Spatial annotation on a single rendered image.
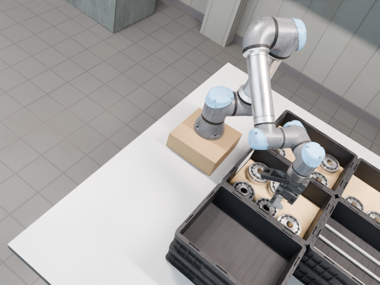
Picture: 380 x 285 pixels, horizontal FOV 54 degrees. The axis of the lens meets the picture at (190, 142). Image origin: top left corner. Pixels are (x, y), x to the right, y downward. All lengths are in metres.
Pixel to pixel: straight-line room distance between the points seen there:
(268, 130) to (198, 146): 0.51
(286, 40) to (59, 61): 2.21
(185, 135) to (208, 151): 0.14
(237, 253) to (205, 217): 0.18
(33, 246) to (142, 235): 0.40
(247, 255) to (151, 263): 0.37
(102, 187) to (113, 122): 1.22
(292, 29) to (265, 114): 0.33
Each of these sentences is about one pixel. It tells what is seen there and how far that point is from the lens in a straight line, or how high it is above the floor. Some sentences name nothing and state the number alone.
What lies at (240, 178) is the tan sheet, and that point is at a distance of 1.65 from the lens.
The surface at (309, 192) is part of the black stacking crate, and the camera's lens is 1.71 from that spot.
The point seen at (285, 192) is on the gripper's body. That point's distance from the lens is 1.46.
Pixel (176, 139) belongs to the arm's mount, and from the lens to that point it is 1.75.
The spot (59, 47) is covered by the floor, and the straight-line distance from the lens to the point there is 3.42.
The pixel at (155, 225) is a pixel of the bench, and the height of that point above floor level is 0.70.
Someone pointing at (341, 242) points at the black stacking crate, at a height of 0.83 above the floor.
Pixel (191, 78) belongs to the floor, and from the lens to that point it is 3.32.
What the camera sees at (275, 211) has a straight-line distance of 1.58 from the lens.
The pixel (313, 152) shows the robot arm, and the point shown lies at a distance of 1.31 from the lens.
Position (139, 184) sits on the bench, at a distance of 1.67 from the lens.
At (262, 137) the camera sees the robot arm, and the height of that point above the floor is 1.21.
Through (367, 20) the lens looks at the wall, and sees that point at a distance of 3.43.
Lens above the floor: 2.10
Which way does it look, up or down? 49 degrees down
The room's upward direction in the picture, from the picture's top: 19 degrees clockwise
